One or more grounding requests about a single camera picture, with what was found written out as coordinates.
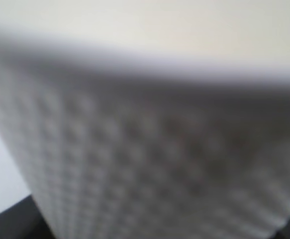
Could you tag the white paper cup green logo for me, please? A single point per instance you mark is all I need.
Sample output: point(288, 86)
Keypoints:
point(150, 119)

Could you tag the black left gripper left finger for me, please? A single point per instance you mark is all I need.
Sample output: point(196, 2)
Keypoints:
point(23, 221)

